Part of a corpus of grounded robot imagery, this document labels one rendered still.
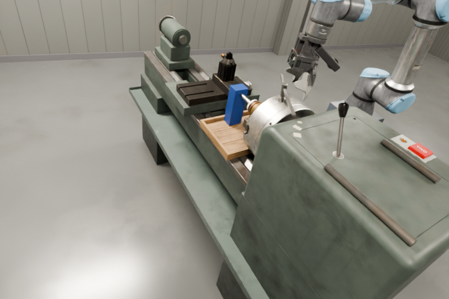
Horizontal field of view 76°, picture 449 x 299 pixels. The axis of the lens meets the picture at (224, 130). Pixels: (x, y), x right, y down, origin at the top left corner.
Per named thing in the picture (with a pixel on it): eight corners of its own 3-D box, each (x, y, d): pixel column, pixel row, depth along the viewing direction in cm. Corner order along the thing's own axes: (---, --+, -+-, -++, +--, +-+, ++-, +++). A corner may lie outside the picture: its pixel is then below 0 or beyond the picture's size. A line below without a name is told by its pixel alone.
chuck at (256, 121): (305, 147, 144) (318, 95, 123) (252, 171, 132) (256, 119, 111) (292, 136, 150) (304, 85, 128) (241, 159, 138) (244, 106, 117)
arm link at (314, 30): (327, 21, 95) (337, 29, 88) (322, 35, 97) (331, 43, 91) (307, 17, 93) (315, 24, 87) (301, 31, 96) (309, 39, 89)
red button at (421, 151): (430, 156, 101) (433, 152, 100) (421, 161, 98) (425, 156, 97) (415, 146, 105) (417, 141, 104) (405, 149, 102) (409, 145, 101)
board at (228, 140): (282, 143, 157) (284, 138, 155) (226, 161, 140) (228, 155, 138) (252, 113, 177) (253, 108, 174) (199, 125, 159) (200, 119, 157)
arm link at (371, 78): (365, 87, 151) (377, 63, 143) (385, 101, 142) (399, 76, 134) (348, 89, 147) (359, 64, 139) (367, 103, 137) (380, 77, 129)
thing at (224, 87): (242, 94, 172) (244, 87, 169) (228, 97, 168) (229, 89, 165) (225, 78, 186) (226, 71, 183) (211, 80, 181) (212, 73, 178)
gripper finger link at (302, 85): (290, 98, 99) (294, 71, 98) (306, 101, 100) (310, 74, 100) (294, 98, 96) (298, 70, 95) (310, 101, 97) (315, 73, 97)
